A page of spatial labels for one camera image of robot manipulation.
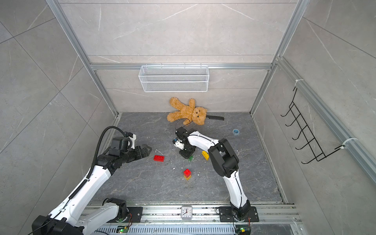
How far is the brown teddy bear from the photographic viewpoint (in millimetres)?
1115

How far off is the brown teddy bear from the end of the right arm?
0.29 metres

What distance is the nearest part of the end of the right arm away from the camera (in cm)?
73
